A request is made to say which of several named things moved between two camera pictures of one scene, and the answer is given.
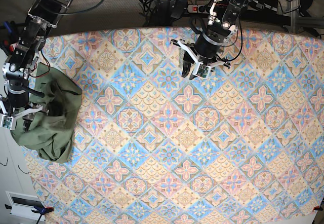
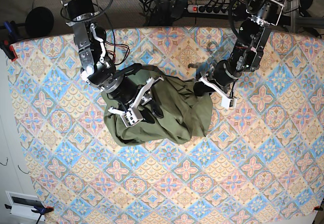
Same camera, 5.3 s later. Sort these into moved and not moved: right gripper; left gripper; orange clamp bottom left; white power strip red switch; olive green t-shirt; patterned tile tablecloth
Moved: olive green t-shirt; right gripper; left gripper
Not moved: orange clamp bottom left; patterned tile tablecloth; white power strip red switch
